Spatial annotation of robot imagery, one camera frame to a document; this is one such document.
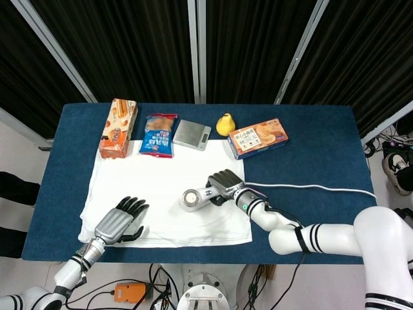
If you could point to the dark blue table cover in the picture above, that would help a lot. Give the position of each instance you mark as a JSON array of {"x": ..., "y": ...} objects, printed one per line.
[{"x": 309, "y": 161}]

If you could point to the aluminium frame post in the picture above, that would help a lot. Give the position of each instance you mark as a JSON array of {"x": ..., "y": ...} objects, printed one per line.
[
  {"x": 193, "y": 48},
  {"x": 387, "y": 124},
  {"x": 19, "y": 126},
  {"x": 301, "y": 48},
  {"x": 55, "y": 45}
]

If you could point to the blue snack bag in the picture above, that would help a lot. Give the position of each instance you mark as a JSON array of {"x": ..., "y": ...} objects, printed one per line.
[{"x": 158, "y": 137}]

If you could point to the black white sneaker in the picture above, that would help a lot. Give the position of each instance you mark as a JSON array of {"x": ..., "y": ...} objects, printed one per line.
[{"x": 397, "y": 168}]

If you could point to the black pleated curtain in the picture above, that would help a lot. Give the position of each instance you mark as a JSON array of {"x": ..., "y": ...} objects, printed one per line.
[
  {"x": 364, "y": 58},
  {"x": 19, "y": 64},
  {"x": 129, "y": 48},
  {"x": 251, "y": 48}
]

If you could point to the tall orange biscuit box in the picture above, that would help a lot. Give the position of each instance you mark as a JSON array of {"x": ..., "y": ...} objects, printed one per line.
[{"x": 117, "y": 129}]

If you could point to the flat orange blue cookie box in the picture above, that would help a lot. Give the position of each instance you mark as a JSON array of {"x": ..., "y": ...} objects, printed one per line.
[{"x": 258, "y": 139}]

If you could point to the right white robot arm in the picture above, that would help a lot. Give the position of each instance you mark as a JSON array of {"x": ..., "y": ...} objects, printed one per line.
[{"x": 371, "y": 235}]

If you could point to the white silver robot base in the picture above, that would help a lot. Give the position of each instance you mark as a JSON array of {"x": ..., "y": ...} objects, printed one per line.
[{"x": 201, "y": 287}]

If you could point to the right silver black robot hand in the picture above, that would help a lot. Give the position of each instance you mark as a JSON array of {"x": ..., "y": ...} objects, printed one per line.
[{"x": 227, "y": 182}]

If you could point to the orange power box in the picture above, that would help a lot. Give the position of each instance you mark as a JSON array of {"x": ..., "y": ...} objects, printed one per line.
[{"x": 129, "y": 293}]

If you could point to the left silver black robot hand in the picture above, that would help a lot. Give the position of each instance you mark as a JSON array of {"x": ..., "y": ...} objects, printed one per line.
[{"x": 114, "y": 223}]

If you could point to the yellow pear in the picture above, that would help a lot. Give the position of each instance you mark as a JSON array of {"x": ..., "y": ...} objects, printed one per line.
[{"x": 225, "y": 126}]

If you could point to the silver kitchen scale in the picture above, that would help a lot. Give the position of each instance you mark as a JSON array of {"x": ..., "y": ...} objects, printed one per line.
[{"x": 190, "y": 132}]

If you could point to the white handheld steamer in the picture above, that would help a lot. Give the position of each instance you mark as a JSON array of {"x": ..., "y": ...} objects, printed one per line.
[{"x": 193, "y": 200}]

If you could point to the dark trouser leg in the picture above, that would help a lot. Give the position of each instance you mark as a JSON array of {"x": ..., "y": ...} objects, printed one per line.
[
  {"x": 16, "y": 189},
  {"x": 9, "y": 242}
]

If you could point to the white folded cloth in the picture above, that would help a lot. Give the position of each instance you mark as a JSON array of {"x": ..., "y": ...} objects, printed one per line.
[{"x": 167, "y": 168}]

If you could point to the brown cardboard piece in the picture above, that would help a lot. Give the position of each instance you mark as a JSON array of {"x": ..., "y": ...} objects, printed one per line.
[{"x": 270, "y": 272}]

